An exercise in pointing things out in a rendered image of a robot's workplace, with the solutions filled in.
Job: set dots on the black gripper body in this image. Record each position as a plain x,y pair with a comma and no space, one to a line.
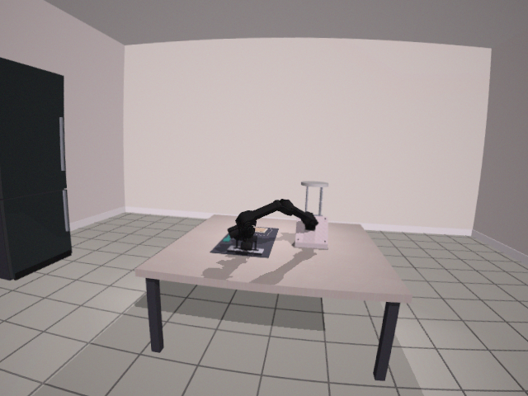
247,245

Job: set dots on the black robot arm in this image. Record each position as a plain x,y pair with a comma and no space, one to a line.
247,219

